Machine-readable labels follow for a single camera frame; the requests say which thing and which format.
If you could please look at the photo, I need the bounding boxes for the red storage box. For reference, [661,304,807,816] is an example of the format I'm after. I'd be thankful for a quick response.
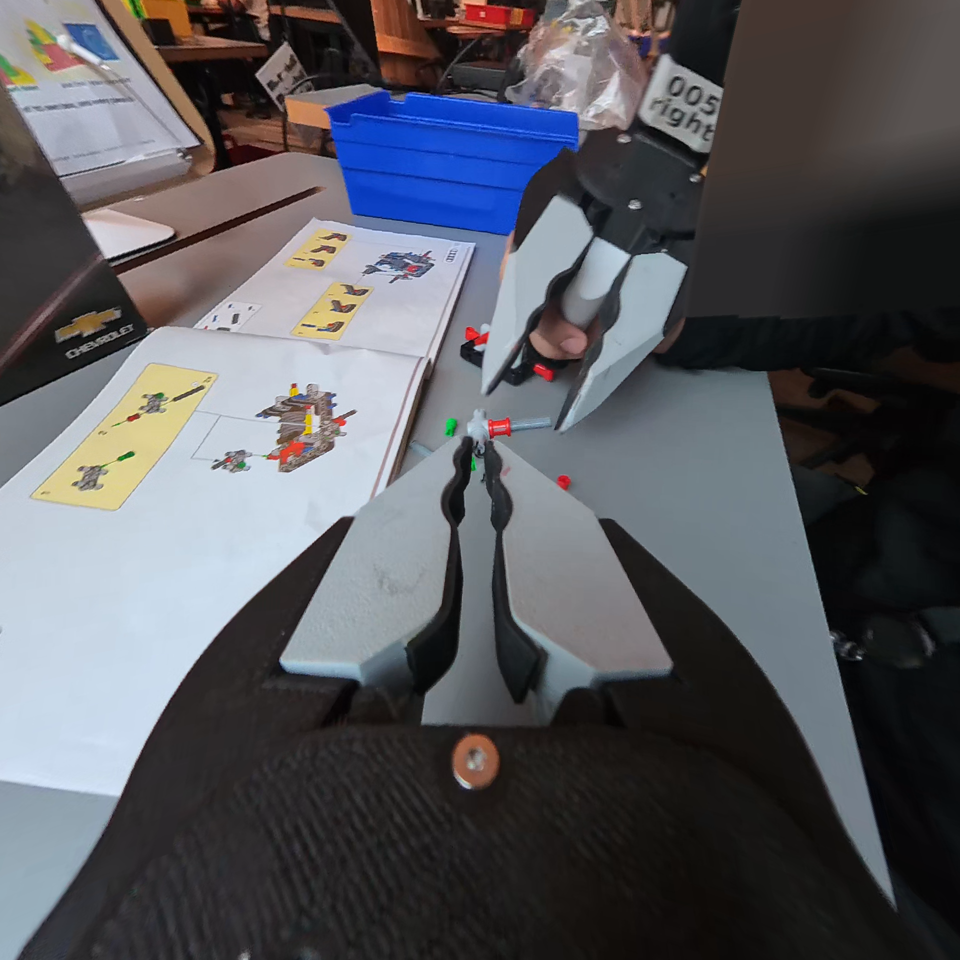
[461,0,537,27]

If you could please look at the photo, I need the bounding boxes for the grey lego axle connector assembly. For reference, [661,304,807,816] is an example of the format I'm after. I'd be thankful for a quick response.
[466,408,554,451]

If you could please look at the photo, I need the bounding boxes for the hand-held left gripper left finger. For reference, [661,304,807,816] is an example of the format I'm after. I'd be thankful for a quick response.
[279,436,477,695]

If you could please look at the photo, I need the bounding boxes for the black lanyard with clip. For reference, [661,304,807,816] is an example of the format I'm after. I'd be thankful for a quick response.
[828,611,935,669]

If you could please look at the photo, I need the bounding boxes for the crumpled clear plastic bag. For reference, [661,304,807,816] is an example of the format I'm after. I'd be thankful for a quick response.
[504,0,650,135]

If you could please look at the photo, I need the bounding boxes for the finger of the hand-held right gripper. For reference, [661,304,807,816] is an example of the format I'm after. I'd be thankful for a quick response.
[553,251,690,436]
[480,150,631,397]

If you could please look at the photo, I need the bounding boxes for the open instruction booklet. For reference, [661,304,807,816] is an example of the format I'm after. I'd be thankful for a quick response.
[0,217,477,798]

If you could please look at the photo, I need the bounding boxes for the person's black clothing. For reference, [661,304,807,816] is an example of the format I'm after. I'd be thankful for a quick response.
[772,367,960,960]

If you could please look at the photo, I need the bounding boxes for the black lego frame red pins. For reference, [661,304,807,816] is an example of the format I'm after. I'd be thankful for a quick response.
[459,322,558,386]

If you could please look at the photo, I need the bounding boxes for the lego set box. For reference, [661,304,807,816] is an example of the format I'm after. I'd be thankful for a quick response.
[0,82,149,406]

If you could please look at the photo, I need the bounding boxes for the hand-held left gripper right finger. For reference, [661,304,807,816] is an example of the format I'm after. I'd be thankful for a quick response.
[480,442,675,710]

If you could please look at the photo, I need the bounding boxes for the person's right hand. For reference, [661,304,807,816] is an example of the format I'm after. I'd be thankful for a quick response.
[532,302,594,361]

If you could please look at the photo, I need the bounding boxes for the white flat device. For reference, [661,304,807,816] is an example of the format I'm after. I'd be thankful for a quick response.
[81,207,177,264]

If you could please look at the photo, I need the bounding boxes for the printed sheet acrylic stand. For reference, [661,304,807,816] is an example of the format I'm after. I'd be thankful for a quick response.
[0,0,204,181]

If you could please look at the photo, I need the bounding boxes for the person's right forearm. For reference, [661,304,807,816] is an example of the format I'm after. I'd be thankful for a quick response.
[656,311,960,376]

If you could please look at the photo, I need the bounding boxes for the blue storage bin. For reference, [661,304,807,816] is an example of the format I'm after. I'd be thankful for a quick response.
[324,91,580,235]

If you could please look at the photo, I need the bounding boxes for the white printed card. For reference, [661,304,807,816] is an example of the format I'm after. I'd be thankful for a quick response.
[255,41,316,114]

